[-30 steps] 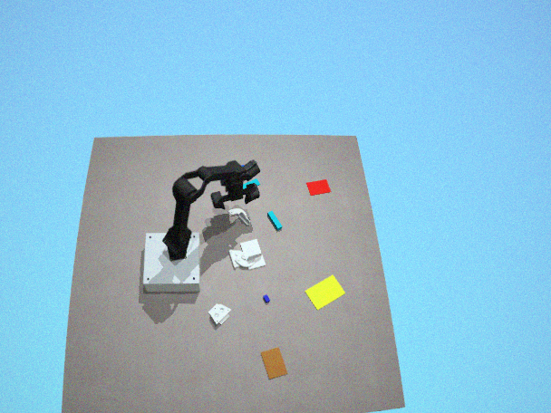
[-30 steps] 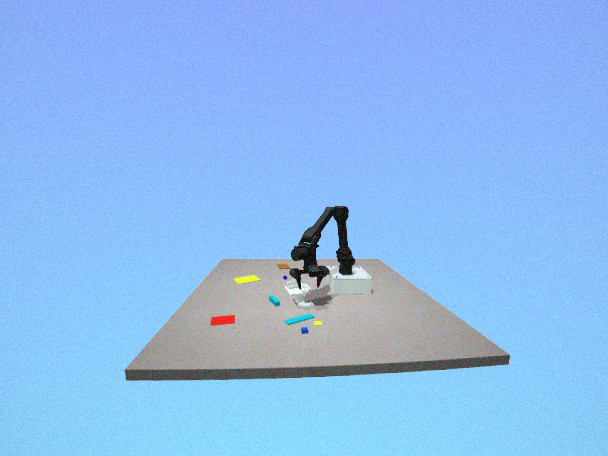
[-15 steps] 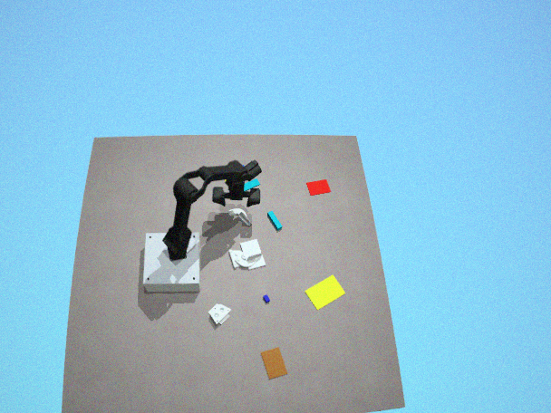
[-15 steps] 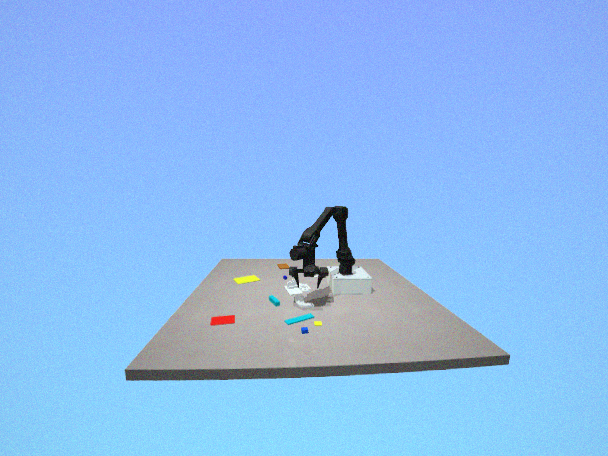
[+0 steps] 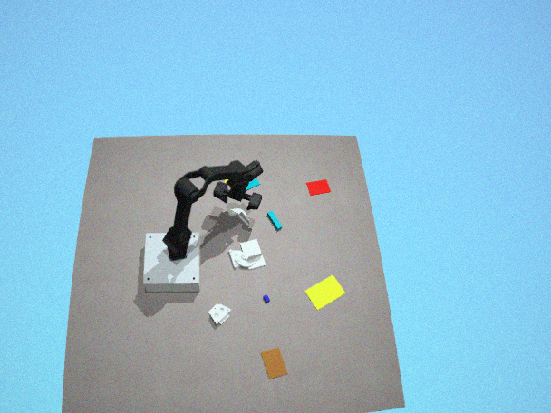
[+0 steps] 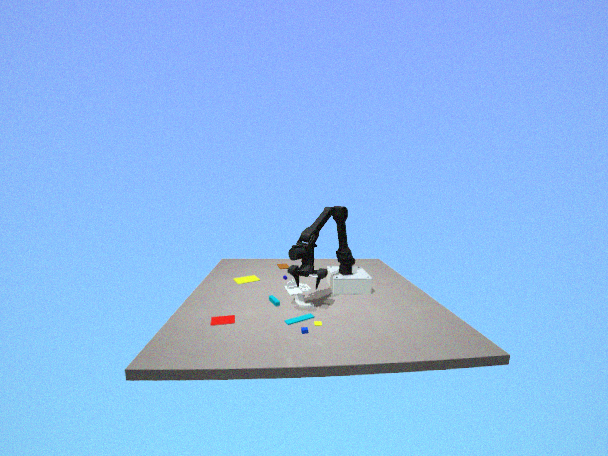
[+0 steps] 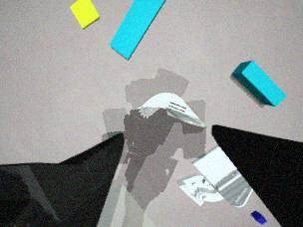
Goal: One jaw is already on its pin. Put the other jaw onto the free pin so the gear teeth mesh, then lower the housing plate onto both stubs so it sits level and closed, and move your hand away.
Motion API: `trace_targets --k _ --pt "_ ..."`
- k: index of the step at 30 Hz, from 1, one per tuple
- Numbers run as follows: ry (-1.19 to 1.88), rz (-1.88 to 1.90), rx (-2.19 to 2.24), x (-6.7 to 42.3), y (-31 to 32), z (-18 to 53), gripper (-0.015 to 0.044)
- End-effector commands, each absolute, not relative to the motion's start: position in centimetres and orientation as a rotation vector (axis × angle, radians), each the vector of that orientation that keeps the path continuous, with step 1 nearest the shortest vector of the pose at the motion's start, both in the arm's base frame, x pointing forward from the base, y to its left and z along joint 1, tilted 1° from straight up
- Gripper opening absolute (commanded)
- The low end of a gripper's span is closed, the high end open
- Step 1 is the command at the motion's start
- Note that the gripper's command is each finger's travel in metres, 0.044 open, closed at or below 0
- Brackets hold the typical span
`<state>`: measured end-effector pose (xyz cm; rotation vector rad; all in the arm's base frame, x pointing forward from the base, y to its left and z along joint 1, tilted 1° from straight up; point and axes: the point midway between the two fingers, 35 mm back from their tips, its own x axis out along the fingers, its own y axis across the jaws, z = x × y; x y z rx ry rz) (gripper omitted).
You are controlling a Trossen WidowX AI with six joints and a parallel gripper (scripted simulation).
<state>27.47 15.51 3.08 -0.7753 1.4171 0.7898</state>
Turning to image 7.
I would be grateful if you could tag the yellow flat plate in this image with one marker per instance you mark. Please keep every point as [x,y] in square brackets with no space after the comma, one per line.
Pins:
[85,12]

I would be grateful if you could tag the cyan flat bar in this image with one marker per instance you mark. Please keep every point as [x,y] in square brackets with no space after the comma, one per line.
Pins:
[136,23]

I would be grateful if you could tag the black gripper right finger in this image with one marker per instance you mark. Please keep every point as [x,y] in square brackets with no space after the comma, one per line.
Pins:
[272,166]

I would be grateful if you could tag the cyan rectangular block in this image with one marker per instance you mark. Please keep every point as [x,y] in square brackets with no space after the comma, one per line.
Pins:
[251,76]

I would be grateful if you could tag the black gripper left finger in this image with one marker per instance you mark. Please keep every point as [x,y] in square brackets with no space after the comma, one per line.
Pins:
[73,192]

